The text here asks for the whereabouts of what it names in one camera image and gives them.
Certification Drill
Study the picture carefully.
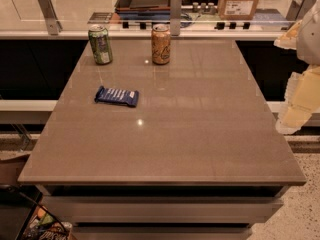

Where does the left metal bracket post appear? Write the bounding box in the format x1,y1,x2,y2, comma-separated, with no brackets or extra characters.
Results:
37,0,62,35

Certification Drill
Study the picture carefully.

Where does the metal bracket post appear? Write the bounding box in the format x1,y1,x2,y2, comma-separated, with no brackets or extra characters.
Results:
281,0,317,30
37,0,62,35
170,0,182,36

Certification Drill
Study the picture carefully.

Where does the snack bag box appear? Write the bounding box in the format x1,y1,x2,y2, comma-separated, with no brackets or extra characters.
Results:
18,207,77,240

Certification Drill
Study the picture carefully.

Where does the orange soda can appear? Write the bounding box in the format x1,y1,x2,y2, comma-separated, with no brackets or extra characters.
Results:
151,24,171,65

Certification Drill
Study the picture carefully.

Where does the cardboard box with label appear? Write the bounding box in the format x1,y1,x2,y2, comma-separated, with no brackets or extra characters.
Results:
217,0,259,20

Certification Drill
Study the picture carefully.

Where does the table drawer base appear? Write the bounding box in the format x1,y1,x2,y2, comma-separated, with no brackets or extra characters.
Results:
43,195,283,240

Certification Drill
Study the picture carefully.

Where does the green soda can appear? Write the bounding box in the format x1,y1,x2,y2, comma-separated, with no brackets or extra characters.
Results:
88,24,113,65

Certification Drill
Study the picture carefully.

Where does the blue snack bar wrapper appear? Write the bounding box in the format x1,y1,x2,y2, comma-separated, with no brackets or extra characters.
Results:
94,86,139,107

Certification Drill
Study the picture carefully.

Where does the right metal bracket post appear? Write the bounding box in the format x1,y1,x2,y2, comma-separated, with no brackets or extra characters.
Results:
281,0,317,30

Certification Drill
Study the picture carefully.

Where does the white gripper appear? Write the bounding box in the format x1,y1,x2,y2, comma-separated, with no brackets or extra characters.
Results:
274,0,320,134

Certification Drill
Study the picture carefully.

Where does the middle metal bracket post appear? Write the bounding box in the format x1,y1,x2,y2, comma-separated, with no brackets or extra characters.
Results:
170,0,182,36

